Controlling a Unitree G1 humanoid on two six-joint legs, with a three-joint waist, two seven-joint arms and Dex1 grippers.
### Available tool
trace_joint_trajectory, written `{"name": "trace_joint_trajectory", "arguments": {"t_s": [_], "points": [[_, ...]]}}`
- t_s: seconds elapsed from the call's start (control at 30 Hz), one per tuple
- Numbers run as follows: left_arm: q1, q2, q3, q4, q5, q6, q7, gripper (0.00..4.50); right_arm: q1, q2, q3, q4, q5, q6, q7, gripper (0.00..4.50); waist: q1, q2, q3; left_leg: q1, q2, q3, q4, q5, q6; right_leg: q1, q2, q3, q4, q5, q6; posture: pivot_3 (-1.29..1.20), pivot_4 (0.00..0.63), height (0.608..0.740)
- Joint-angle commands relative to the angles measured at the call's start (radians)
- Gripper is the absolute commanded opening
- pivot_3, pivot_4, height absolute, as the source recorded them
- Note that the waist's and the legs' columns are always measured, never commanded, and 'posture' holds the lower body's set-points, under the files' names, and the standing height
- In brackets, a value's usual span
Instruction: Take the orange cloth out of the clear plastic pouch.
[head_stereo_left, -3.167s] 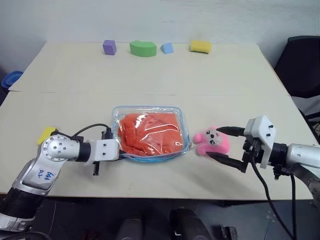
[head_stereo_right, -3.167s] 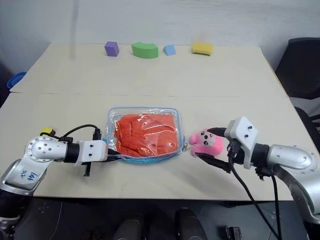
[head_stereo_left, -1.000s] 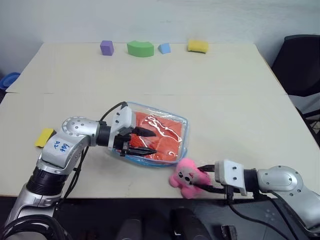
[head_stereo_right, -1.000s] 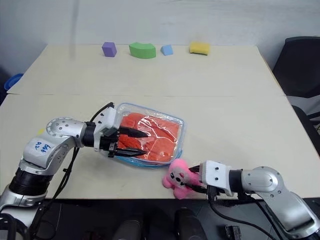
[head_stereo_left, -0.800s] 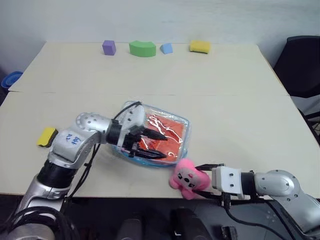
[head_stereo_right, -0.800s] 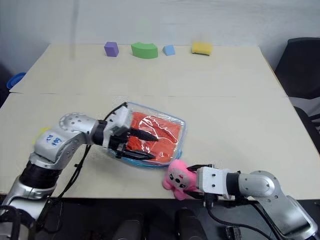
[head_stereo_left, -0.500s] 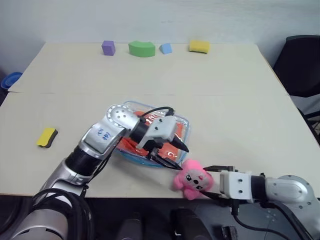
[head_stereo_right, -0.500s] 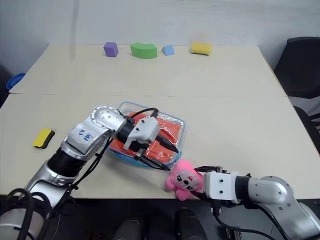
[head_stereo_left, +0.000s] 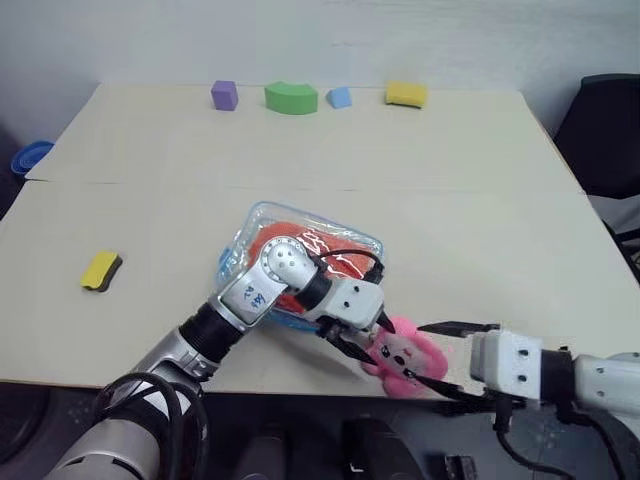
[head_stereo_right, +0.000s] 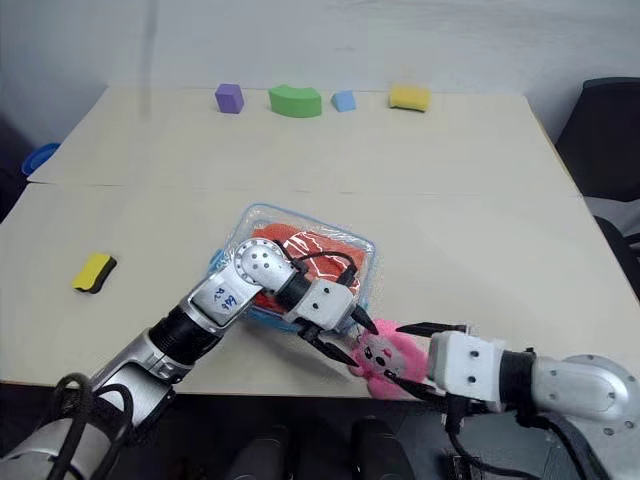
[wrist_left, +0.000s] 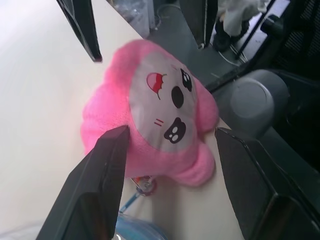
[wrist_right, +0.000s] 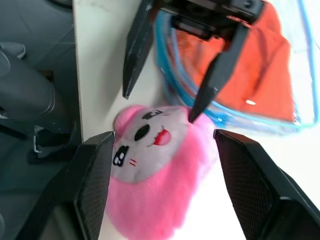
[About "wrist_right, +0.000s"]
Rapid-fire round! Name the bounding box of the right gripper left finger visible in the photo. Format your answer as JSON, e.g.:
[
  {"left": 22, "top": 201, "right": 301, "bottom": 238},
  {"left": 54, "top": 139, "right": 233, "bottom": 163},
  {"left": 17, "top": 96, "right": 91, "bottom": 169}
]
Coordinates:
[{"left": 14, "top": 131, "right": 116, "bottom": 240}]

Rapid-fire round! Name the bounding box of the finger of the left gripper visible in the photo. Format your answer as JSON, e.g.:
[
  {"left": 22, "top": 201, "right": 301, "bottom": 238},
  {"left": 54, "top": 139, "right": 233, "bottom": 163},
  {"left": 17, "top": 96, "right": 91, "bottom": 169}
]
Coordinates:
[
  {"left": 188, "top": 23, "right": 251, "bottom": 124},
  {"left": 121, "top": 0, "right": 161, "bottom": 100}
]

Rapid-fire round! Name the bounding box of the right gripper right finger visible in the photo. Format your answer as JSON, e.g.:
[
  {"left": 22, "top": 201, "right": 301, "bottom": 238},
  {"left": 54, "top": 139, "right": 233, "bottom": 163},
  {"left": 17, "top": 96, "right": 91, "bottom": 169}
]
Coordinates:
[{"left": 213, "top": 129, "right": 320, "bottom": 240}]

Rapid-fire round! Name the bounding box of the clear blue-trimmed plastic pouch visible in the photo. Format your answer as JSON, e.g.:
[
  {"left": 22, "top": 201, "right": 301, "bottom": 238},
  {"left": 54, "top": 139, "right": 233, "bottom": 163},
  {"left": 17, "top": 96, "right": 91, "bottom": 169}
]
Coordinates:
[{"left": 153, "top": 0, "right": 320, "bottom": 137}]

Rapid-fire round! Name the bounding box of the orange cloth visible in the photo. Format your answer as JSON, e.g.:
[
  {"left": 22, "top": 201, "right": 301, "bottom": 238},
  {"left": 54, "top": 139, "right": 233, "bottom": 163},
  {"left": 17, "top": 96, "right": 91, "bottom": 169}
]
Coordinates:
[{"left": 171, "top": 1, "right": 296, "bottom": 121}]

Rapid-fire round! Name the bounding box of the black chipped block under table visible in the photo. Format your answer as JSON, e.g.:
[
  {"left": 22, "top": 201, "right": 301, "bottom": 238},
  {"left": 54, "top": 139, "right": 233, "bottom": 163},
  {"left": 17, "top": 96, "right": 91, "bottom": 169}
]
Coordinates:
[{"left": 27, "top": 124, "right": 82, "bottom": 166}]

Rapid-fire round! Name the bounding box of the pink plush toy with face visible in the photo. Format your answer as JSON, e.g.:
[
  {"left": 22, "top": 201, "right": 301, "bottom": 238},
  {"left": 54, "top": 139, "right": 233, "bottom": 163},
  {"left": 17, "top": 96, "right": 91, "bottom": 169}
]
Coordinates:
[{"left": 104, "top": 104, "right": 219, "bottom": 240}]

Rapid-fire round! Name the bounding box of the dark grey rounded robot body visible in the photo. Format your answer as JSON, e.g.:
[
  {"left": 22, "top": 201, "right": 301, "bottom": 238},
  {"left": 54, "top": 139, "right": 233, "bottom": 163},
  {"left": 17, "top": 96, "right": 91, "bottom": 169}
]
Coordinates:
[{"left": 0, "top": 41, "right": 60, "bottom": 122}]

